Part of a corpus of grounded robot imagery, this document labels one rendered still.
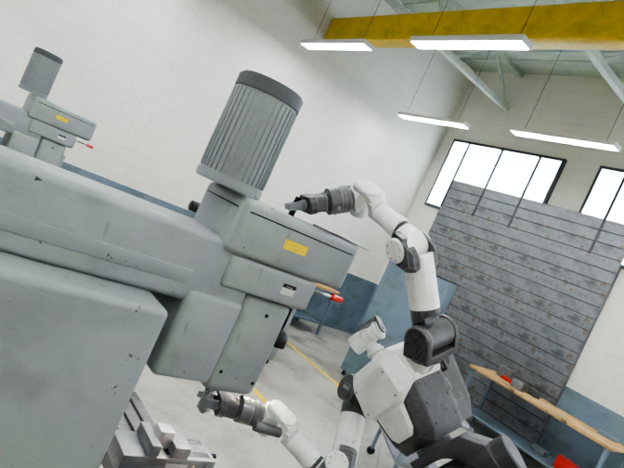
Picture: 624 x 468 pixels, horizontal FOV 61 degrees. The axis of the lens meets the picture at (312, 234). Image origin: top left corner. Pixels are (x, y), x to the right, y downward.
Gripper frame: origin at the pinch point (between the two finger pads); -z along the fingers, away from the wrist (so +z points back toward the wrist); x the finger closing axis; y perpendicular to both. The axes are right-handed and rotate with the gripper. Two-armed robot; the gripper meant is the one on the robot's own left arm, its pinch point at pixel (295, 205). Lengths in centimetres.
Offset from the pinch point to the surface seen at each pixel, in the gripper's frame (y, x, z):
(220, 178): 12.5, -16.0, -25.7
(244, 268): -13.6, -16.0, -21.5
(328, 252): -14.1, -9.8, 6.4
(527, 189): -124, 599, 620
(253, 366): -47, -9, -20
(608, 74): 57, 418, 594
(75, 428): -40, -35, -69
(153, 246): -2, -23, -45
